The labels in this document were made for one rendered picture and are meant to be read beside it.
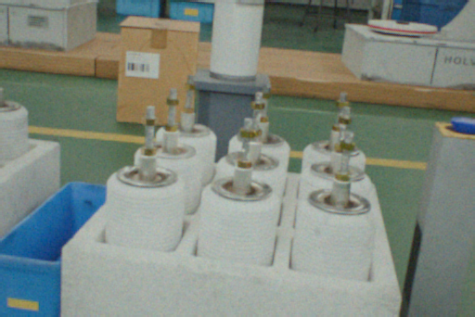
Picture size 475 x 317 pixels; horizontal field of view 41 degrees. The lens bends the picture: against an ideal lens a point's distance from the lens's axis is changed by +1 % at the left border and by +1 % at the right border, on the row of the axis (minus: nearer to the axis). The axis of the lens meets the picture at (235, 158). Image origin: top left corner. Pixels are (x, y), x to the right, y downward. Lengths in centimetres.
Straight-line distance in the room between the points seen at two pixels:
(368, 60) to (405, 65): 16
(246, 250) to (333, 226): 11
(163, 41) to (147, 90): 16
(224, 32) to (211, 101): 13
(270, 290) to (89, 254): 21
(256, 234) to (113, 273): 17
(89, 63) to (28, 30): 30
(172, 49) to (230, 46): 79
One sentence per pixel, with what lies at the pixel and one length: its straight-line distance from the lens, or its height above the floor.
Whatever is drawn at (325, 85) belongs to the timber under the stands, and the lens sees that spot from 265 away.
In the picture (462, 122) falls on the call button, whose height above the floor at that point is 33.
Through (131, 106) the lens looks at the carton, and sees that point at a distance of 200.
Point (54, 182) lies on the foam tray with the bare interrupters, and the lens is 116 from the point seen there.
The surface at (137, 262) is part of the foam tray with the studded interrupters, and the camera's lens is 74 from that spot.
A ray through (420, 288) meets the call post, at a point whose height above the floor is 8.
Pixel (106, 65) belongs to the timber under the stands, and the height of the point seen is 6.
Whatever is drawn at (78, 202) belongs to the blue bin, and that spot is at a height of 8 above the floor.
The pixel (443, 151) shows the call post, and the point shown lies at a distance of 92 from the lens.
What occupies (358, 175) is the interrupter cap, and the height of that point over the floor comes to 25.
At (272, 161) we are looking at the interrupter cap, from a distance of 87.
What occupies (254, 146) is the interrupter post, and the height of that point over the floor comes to 28.
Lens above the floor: 51
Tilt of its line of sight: 17 degrees down
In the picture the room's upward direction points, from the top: 6 degrees clockwise
